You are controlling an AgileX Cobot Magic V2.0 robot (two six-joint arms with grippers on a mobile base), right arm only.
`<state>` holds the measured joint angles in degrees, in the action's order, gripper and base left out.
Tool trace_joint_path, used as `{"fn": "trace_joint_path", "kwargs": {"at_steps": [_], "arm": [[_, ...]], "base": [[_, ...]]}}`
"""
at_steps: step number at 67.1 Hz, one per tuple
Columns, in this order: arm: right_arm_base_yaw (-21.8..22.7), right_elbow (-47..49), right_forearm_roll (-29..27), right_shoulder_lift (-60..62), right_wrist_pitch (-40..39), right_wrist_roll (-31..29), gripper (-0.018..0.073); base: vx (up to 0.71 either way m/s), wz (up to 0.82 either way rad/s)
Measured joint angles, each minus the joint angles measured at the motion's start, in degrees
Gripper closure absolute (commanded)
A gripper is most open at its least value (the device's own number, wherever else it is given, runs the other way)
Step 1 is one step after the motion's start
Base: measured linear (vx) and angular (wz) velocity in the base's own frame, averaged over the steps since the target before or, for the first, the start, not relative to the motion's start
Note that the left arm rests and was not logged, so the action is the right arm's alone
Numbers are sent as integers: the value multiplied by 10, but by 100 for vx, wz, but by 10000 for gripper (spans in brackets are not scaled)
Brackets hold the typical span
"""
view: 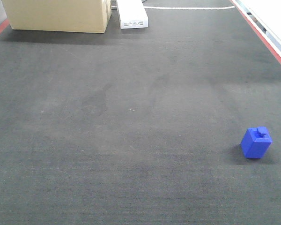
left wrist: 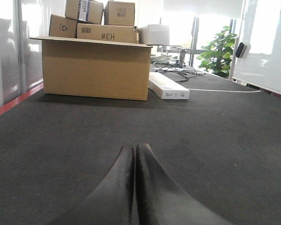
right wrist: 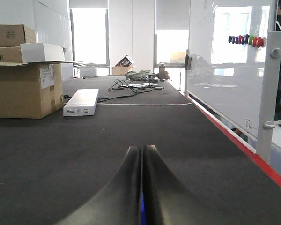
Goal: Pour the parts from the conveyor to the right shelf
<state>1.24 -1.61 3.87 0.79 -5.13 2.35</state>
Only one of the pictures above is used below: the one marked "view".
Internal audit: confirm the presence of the long white cardboard box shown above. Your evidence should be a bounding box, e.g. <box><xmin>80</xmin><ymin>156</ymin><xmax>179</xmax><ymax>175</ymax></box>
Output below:
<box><xmin>117</xmin><ymin>0</ymin><xmax>148</xmax><ymax>30</ymax></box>

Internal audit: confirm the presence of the large cardboard box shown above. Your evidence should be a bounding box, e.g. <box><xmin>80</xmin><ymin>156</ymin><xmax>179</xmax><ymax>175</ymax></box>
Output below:
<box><xmin>2</xmin><ymin>0</ymin><xmax>111</xmax><ymax>33</ymax></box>

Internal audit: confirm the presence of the white conveyor side rail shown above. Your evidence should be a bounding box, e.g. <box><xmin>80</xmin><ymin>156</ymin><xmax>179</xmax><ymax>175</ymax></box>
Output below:
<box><xmin>232</xmin><ymin>0</ymin><xmax>281</xmax><ymax>63</ymax></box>

